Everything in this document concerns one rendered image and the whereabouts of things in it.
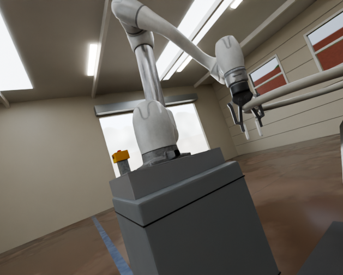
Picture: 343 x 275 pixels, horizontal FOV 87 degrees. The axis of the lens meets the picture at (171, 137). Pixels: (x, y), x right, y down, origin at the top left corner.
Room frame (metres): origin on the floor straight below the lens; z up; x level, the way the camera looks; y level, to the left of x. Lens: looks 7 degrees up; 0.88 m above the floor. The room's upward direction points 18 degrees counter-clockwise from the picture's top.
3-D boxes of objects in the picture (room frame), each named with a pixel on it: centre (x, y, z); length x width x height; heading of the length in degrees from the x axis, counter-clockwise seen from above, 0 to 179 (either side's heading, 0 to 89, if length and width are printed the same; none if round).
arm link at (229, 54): (0.76, -0.35, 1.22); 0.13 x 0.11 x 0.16; 168
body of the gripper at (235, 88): (0.75, -0.34, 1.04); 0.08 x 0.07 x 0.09; 76
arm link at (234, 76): (0.75, -0.34, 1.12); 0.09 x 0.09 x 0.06
